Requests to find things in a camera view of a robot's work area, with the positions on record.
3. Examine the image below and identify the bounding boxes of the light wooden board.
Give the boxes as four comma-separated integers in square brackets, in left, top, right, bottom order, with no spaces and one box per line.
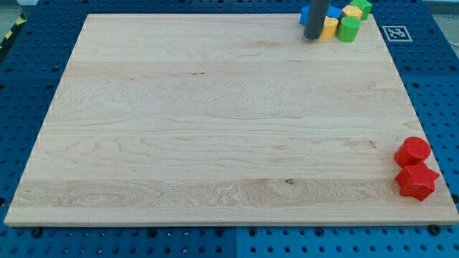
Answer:
[5,14,458,227]

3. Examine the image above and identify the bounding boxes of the yellow block beside rod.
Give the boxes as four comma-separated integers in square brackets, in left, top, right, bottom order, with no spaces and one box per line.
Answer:
[319,16,339,40]

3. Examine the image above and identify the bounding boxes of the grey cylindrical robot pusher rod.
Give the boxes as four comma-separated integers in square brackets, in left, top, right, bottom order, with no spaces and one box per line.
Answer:
[303,0,331,40]

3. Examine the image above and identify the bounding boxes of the green cylinder block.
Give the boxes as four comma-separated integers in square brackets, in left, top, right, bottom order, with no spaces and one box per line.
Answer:
[337,16,361,42]

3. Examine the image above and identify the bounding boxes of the blue block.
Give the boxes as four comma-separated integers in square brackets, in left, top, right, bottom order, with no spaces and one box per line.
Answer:
[299,6,343,26]

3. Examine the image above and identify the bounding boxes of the yellow hexagon block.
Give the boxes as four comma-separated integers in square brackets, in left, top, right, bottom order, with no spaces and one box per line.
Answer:
[342,5,363,20]

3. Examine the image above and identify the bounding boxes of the green star block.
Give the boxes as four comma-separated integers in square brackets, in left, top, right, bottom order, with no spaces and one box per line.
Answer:
[350,0,372,20]

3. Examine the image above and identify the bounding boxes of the red cylinder block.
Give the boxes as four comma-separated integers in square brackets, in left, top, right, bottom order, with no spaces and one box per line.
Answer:
[394,136,431,167]

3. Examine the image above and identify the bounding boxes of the white fiducial marker tag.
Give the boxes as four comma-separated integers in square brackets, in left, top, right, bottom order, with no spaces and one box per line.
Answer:
[382,25,412,42]

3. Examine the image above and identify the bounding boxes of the red star block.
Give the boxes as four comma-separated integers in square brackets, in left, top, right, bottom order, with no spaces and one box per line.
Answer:
[395,161,440,201]

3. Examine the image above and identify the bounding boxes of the black bolt front left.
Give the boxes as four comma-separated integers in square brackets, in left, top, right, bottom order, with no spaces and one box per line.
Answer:
[30,227,42,239]

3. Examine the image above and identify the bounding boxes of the black bolt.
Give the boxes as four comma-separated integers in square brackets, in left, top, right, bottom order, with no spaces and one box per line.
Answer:
[428,224,442,236]
[30,227,42,239]

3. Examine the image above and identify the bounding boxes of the black bolt front right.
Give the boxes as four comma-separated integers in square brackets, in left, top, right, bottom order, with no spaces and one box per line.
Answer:
[428,224,442,236]

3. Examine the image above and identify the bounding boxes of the yellow black hazard tape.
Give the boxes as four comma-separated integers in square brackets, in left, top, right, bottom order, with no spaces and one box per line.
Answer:
[1,13,27,51]

